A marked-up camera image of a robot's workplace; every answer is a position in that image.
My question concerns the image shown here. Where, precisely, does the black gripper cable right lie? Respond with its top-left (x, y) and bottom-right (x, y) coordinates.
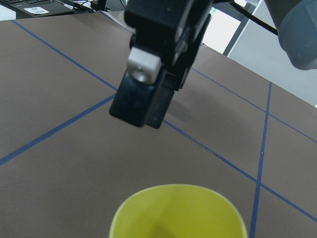
top-left (230, 0), bottom-right (279, 37)

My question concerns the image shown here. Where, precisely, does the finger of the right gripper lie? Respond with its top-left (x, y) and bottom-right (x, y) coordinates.
top-left (109, 47), bottom-right (161, 127)

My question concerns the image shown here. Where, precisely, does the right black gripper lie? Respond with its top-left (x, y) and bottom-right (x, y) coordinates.
top-left (124, 0), bottom-right (213, 129)

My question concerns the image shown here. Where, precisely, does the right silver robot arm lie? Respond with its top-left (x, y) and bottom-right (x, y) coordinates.
top-left (109, 0), bottom-right (317, 128)

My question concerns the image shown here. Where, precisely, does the black box with label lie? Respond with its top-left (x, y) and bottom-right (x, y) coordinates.
top-left (0, 0), bottom-right (74, 20)

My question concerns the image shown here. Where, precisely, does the yellow plastic cup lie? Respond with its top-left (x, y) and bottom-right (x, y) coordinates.
top-left (108, 184), bottom-right (248, 238)

